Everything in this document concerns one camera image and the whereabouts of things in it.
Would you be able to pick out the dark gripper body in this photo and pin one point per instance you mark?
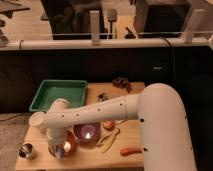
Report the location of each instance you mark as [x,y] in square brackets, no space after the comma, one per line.
[57,151]

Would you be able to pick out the red bowl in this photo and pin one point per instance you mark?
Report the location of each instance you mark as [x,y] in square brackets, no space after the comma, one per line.
[66,139]

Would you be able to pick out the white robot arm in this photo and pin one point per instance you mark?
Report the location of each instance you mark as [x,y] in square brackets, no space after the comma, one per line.
[165,134]

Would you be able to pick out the purple bowl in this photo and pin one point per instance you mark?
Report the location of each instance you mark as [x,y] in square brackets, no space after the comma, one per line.
[86,133]

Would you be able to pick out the white paper cup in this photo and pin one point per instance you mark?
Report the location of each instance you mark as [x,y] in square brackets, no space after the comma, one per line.
[36,120]

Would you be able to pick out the small metal cup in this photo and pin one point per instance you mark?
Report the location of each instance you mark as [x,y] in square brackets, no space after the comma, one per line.
[27,151]

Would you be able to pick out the yellow banana peel toy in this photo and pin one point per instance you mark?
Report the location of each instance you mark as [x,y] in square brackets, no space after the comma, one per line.
[107,140]

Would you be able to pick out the small orange fruit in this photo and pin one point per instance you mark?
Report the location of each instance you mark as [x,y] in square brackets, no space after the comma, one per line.
[108,125]

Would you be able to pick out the green plastic tray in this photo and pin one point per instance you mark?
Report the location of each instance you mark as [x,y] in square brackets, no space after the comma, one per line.
[74,91]

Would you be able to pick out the orange sausage toy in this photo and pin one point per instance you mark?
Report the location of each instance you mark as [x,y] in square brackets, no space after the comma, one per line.
[130,150]

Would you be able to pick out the dark grape bunch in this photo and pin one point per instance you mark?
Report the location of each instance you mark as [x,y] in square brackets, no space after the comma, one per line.
[122,83]

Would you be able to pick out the black office chair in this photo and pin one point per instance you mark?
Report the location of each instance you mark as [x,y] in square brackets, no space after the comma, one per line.
[70,19]

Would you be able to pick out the white table rail frame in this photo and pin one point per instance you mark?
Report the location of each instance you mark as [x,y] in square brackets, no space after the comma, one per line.
[26,31]

